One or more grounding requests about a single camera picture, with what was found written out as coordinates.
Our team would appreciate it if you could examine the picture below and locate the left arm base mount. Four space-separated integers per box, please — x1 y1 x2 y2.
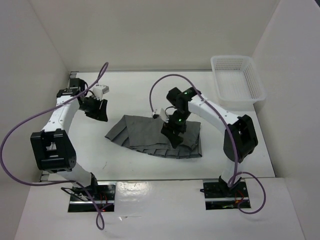
60 181 116 213

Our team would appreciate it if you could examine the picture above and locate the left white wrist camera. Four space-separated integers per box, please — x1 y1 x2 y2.
92 84 110 100

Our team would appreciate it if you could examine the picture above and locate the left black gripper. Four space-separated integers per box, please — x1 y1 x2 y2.
78 95 109 122

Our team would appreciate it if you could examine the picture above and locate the grey pleated skirt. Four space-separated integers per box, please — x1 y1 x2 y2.
105 115 202 159

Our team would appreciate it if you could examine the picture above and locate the white perforated plastic basket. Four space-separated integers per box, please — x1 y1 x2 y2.
210 55 266 109

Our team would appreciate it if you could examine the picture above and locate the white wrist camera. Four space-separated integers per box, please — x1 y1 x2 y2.
92 84 110 100
152 108 169 123

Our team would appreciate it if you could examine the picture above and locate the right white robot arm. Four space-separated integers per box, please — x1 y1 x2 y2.
161 87 258 197

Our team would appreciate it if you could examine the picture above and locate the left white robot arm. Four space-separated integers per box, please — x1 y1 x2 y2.
30 78 109 200

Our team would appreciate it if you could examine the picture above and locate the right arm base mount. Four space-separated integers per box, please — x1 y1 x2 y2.
199 178 251 210

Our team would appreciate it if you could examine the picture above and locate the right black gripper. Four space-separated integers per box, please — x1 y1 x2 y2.
161 108 192 149

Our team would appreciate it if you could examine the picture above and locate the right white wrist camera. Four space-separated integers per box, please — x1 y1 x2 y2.
152 108 169 123

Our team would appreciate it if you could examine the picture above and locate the aluminium table edge rail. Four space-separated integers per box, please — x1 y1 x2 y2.
33 72 85 181

